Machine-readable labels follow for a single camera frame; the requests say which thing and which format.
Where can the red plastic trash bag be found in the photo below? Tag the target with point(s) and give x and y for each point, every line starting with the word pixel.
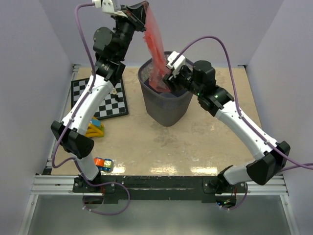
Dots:
pixel 153 40

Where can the orange tape roll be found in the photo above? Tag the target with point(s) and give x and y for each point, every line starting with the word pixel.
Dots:
pixel 99 162

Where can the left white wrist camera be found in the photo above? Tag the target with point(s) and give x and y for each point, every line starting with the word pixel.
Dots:
pixel 108 6

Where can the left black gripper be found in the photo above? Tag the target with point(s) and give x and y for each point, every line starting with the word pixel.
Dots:
pixel 136 16

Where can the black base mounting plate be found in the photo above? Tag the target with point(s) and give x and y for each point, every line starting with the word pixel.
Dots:
pixel 187 188

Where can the black white chessboard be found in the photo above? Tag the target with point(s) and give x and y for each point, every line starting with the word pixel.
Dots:
pixel 109 107

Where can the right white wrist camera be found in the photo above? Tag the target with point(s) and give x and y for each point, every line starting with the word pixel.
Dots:
pixel 174 62

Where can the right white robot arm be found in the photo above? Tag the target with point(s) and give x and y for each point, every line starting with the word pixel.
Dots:
pixel 200 81

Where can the grey mesh trash bin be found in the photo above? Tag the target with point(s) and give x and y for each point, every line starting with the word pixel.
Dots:
pixel 165 108

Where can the yellow blue toy blocks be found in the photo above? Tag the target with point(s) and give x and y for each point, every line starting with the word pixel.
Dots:
pixel 95 129

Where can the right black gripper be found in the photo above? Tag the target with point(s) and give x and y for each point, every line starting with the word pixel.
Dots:
pixel 172 79

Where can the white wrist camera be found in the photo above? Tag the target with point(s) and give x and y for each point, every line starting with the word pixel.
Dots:
pixel 108 6
pixel 174 62

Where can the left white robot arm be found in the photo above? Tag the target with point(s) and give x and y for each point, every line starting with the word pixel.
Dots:
pixel 110 47

